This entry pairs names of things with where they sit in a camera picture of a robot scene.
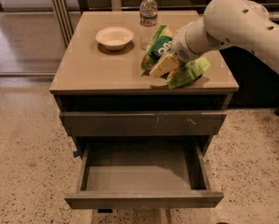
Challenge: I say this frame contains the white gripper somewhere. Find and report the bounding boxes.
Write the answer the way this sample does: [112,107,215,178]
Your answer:
[149,24,202,77]

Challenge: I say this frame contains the green rice chip bag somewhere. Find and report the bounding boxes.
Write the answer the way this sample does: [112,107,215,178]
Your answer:
[141,25,211,89]

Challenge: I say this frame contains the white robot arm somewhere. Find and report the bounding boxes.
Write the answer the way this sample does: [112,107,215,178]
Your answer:
[150,0,279,77]

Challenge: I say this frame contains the grey drawer cabinet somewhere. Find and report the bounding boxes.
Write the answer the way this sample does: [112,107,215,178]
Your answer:
[49,10,240,224]

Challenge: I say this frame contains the open middle drawer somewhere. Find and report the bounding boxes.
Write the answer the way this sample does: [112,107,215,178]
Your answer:
[65,140,223,209]

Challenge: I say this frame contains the closed top drawer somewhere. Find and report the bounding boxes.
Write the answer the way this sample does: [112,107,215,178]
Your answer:
[60,111,227,137]

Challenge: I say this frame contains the clear plastic water bottle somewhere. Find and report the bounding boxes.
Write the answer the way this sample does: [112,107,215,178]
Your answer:
[139,0,158,49]

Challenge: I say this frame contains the white bowl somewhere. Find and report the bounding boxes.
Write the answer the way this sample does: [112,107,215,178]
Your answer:
[95,27,133,50]

